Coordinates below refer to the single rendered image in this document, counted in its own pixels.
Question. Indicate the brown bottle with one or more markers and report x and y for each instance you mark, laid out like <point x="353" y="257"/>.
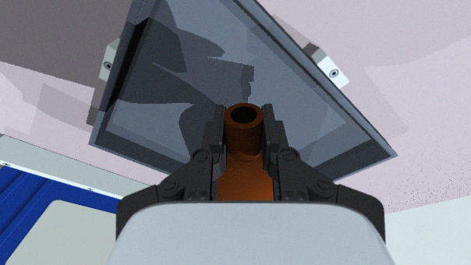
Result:
<point x="244" y="178"/>

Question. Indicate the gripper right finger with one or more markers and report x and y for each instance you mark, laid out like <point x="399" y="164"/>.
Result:
<point x="292" y="177"/>

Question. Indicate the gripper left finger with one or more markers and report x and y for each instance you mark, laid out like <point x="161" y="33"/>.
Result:
<point x="195" y="180"/>

